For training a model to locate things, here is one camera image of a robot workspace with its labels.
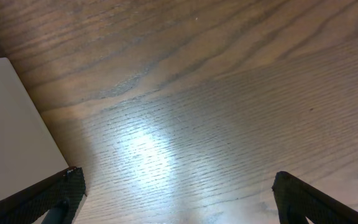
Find white open cardboard box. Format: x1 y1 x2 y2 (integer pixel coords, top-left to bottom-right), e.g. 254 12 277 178
0 58 68 200

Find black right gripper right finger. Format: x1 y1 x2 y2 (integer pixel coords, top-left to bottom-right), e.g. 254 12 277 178
272 171 358 224

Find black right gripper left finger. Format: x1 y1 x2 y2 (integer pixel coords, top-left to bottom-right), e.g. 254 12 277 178
0 167 86 224

